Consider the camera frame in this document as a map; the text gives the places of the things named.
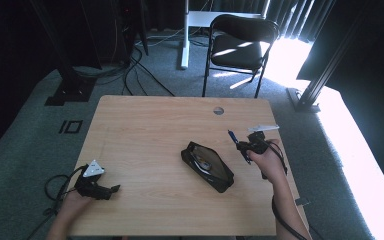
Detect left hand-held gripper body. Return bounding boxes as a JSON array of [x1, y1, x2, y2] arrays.
[[74, 159, 114, 201]]

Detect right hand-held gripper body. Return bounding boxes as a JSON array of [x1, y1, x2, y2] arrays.
[[245, 124, 280, 156]]

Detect blue pen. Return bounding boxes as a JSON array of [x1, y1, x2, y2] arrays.
[[227, 129, 252, 165]]

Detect black mesh pencil case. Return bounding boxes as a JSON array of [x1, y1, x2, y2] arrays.
[[180, 140, 235, 194]]

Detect person's right hand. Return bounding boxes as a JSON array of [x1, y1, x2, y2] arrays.
[[247, 139, 283, 185]]

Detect person's left hand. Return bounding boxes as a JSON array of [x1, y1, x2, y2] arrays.
[[58, 191, 94, 218]]

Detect black metal profile stand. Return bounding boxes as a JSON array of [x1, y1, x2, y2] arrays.
[[285, 0, 372, 114]]

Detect black folding chair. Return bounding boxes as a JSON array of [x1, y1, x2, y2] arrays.
[[201, 13, 281, 99]]

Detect black metal stand with base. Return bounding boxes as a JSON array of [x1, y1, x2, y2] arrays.
[[29, 0, 98, 107]]

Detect dark pleated curtain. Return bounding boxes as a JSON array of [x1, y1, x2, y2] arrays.
[[265, 0, 335, 43]]

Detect dark equipment box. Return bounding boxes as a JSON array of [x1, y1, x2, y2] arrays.
[[79, 0, 150, 66]]

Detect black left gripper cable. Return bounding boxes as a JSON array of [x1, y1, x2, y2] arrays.
[[42, 165, 88, 218]]

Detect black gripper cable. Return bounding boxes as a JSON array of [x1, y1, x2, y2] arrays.
[[262, 139, 311, 240], [42, 165, 88, 218]]

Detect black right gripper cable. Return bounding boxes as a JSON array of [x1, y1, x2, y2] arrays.
[[262, 139, 311, 240]]

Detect black floor cables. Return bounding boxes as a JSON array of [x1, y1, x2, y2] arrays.
[[73, 18, 176, 98]]

